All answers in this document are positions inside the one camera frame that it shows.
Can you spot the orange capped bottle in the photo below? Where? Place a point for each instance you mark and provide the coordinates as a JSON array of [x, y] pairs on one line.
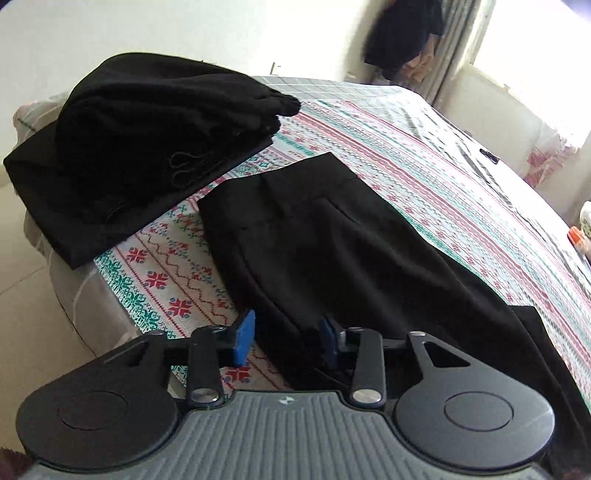
[[577, 235]]

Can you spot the bed mattress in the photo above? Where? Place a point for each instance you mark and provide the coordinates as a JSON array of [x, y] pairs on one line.
[[69, 286]]

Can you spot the hanging peach clothes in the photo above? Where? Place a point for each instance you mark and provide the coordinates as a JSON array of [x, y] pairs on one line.
[[420, 64]]

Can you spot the wall socket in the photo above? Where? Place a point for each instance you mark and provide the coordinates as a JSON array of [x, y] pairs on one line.
[[277, 68]]

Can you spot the black pants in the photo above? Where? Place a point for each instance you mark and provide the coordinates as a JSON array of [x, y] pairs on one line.
[[346, 254]]

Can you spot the floral cushion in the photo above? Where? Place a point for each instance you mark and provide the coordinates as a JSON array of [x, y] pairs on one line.
[[586, 214]]

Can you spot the pink patterned cloth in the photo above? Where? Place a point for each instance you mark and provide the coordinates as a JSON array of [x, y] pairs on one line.
[[549, 161]]

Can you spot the hanging dark clothes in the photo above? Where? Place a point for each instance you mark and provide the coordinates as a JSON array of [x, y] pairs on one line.
[[401, 32]]

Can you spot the pile of folded black clothes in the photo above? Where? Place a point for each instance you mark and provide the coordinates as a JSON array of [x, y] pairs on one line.
[[138, 138]]

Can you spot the small black object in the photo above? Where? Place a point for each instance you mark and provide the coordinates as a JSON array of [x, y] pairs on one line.
[[489, 155]]

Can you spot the pink and white pillow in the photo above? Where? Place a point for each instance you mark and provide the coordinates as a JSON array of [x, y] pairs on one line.
[[32, 115]]

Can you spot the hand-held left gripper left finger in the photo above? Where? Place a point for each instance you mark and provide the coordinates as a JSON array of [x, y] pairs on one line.
[[245, 337]]

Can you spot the maroon rug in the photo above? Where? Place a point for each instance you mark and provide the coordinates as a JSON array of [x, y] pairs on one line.
[[9, 459]]

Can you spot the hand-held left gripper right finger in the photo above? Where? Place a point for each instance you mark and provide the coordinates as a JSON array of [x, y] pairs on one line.
[[328, 342]]

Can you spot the grey curtain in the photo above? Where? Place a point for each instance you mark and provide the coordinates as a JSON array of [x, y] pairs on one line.
[[457, 46]]

